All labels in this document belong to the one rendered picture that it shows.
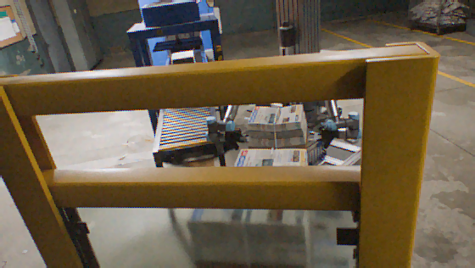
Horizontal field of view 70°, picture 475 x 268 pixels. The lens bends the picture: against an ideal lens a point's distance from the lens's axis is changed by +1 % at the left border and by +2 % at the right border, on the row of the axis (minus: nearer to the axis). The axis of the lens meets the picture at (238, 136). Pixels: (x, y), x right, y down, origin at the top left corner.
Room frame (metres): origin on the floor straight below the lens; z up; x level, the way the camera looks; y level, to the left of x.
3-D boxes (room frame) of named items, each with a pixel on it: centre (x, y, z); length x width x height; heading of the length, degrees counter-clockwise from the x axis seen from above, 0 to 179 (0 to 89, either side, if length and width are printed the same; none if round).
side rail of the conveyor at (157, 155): (3.01, 0.72, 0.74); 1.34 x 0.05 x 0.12; 5
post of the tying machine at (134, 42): (3.71, 0.96, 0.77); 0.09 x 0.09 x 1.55; 5
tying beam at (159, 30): (4.04, 0.55, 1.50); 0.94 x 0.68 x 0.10; 95
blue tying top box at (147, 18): (4.04, 0.55, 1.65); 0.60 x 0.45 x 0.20; 95
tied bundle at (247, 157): (1.53, -0.14, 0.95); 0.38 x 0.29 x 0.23; 75
